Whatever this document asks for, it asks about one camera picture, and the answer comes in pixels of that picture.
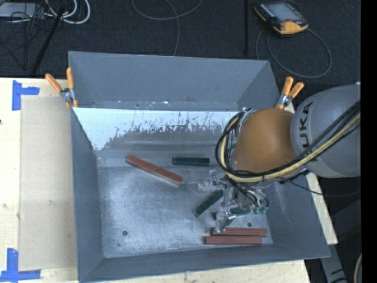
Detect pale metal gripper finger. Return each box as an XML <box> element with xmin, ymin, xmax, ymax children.
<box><xmin>197</xmin><ymin>172</ymin><xmax>228</xmax><ymax>192</ymax></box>
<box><xmin>214</xmin><ymin>206</ymin><xmax>237</xmax><ymax>233</ymax></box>

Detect dark green flat block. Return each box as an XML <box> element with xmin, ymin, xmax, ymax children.
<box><xmin>171</xmin><ymin>156</ymin><xmax>211</xmax><ymax>166</ymax></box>
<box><xmin>230</xmin><ymin>206</ymin><xmax>254</xmax><ymax>216</ymax></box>
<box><xmin>192</xmin><ymin>188</ymin><xmax>224</xmax><ymax>217</ymax></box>

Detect red-brown flat block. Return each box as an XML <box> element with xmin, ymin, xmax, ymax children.
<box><xmin>203</xmin><ymin>235</ymin><xmax>263</xmax><ymax>246</ymax></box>
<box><xmin>125</xmin><ymin>155</ymin><xmax>184</xmax><ymax>186</ymax></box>

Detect grey metal bin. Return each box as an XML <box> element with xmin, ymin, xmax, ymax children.
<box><xmin>68</xmin><ymin>51</ymin><xmax>331</xmax><ymax>283</ymax></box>

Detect pale wood flat board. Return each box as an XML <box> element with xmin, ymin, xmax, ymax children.
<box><xmin>18</xmin><ymin>95</ymin><xmax>78</xmax><ymax>272</ymax></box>

